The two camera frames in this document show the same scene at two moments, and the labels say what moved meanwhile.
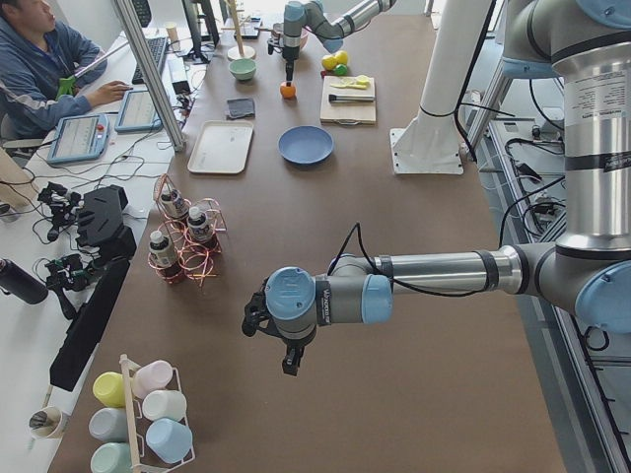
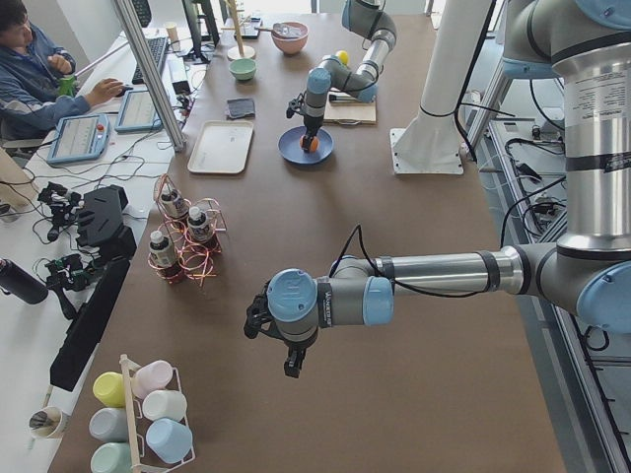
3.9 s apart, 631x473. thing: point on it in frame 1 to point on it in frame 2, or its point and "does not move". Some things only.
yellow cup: (109, 388) does not move
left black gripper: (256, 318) does not move
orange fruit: (288, 92) to (315, 143)
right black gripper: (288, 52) to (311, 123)
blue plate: (305, 144) does not move
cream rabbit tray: (222, 147) does not move
